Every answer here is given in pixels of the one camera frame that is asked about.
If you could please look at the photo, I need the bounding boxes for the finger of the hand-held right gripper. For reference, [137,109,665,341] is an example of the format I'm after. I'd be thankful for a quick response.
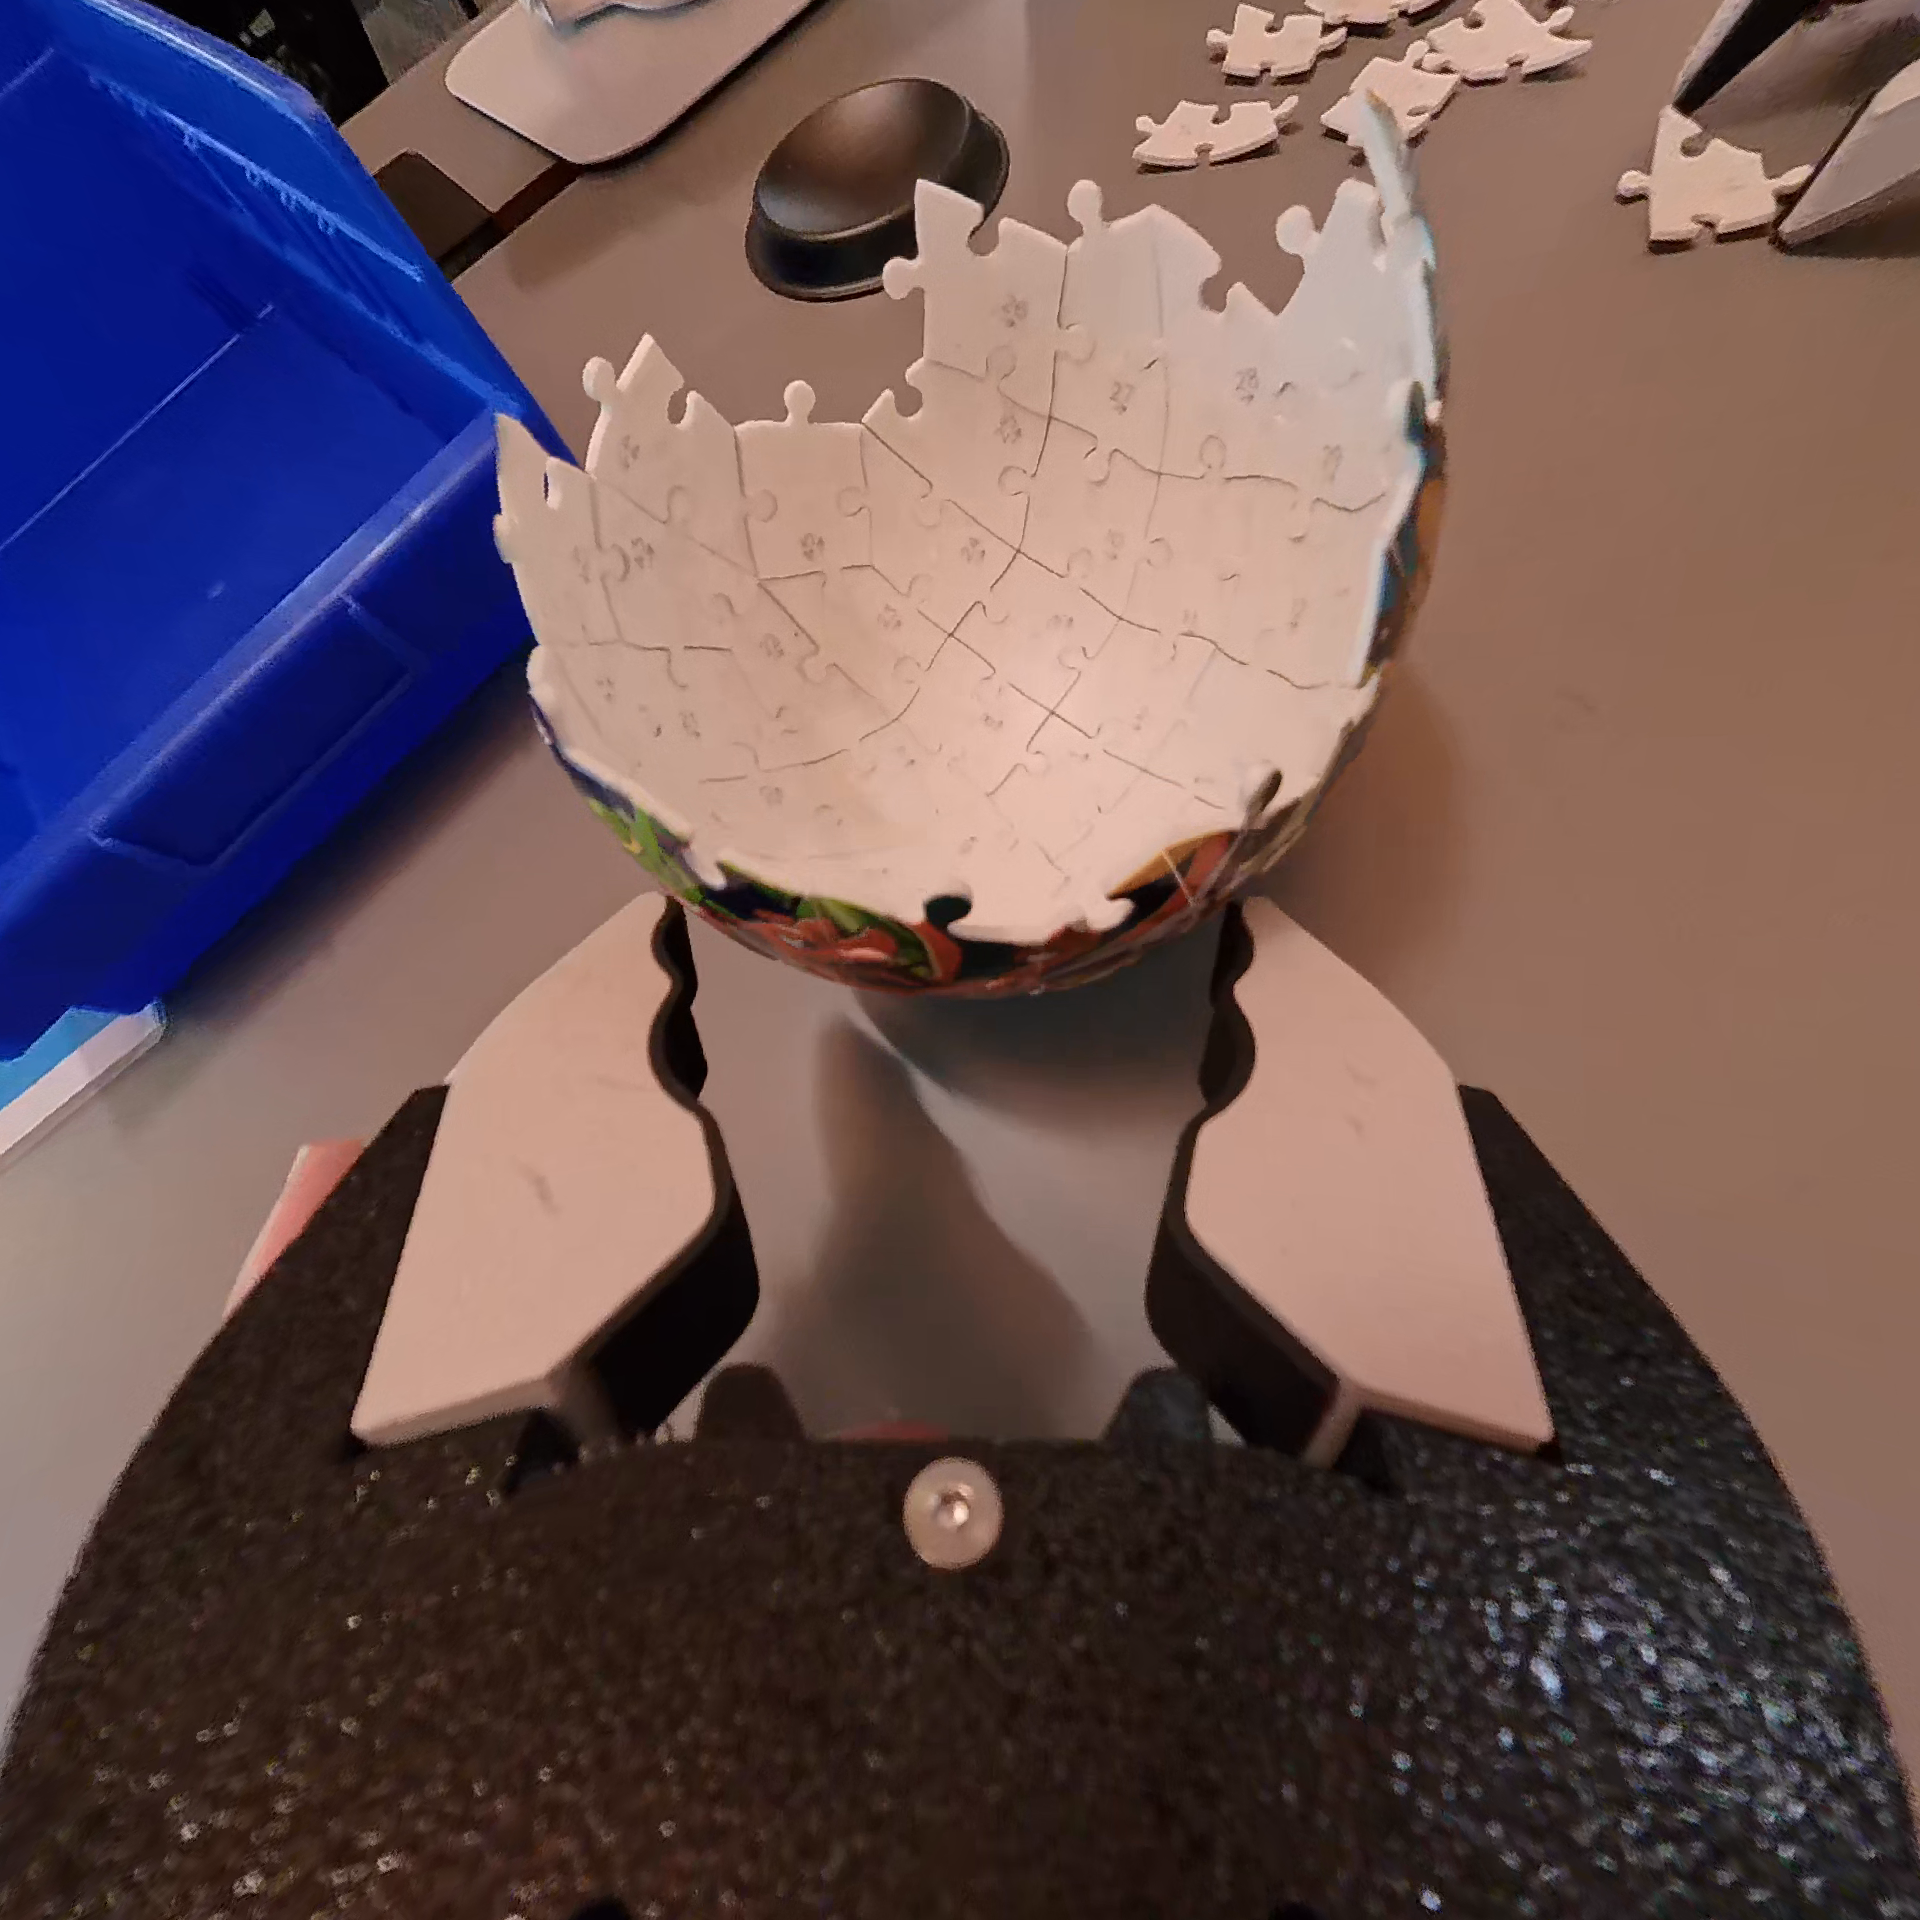
[1776,67,1920,249]
[1671,0,1808,115]

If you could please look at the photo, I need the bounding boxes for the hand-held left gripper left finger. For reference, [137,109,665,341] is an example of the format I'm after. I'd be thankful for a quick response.
[350,892,759,1450]

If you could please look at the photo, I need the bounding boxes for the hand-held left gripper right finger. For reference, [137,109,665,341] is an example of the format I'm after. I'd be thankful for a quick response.
[1148,893,1561,1469]

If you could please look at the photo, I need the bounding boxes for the single white puzzle piece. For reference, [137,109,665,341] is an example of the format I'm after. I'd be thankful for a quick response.
[1616,106,1815,249]

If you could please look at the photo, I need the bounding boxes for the half-built cartoon puzzle ball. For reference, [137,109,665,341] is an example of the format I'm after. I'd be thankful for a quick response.
[492,90,1451,999]

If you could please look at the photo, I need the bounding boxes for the scattered loose puzzle pieces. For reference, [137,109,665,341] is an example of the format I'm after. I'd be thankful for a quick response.
[1132,0,1595,170]

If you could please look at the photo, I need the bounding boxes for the black round ball stand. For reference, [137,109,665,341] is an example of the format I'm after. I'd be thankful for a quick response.
[746,77,1011,301]

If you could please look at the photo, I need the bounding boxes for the person's left hand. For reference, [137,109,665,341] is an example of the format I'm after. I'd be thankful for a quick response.
[224,1141,369,1321]

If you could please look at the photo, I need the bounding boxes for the blue plastic bin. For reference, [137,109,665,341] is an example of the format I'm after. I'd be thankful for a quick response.
[0,0,579,1059]

